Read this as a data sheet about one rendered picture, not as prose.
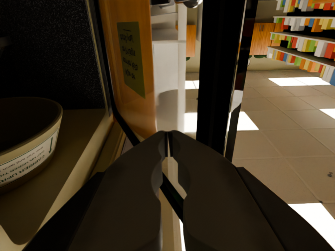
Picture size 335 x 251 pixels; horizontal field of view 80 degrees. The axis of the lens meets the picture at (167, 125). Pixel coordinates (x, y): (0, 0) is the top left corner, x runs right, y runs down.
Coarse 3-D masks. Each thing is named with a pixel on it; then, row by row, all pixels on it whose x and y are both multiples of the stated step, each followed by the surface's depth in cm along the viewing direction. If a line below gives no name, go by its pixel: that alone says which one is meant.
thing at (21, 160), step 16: (0, 112) 29; (16, 112) 29; (32, 112) 29; (48, 112) 28; (0, 128) 29; (16, 128) 29; (32, 128) 29; (48, 128) 21; (32, 144) 19; (48, 144) 22; (0, 160) 17; (16, 160) 19; (32, 160) 21; (48, 160) 24; (0, 176) 18; (16, 176) 20; (32, 176) 22; (0, 192) 20
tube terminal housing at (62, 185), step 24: (96, 48) 33; (72, 120) 34; (96, 120) 34; (0, 144) 29; (72, 144) 28; (96, 144) 31; (48, 168) 24; (72, 168) 23; (24, 192) 20; (48, 192) 20; (72, 192) 23; (0, 216) 18; (24, 216) 18; (48, 216) 18; (0, 240) 13; (24, 240) 16
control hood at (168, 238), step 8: (112, 128) 40; (120, 128) 40; (112, 136) 37; (120, 136) 37; (112, 144) 35; (120, 144) 35; (104, 152) 33; (112, 152) 33; (120, 152) 34; (104, 160) 31; (112, 160) 31; (96, 168) 29; (104, 168) 29; (160, 192) 34; (160, 200) 33; (168, 208) 33; (168, 216) 32; (168, 224) 30; (168, 232) 29; (168, 240) 28; (168, 248) 27
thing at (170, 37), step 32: (128, 0) 19; (192, 0) 11; (256, 0) 8; (128, 32) 21; (160, 32) 15; (192, 32) 11; (128, 64) 24; (160, 64) 16; (192, 64) 12; (128, 96) 27; (160, 96) 18; (192, 96) 13; (160, 128) 19; (192, 128) 14
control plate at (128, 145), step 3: (126, 135) 39; (126, 138) 38; (126, 141) 37; (129, 141) 38; (126, 144) 36; (129, 144) 37; (123, 147) 35; (126, 147) 36; (129, 147) 36; (123, 150) 34; (126, 150) 35; (123, 153) 34; (156, 195) 33
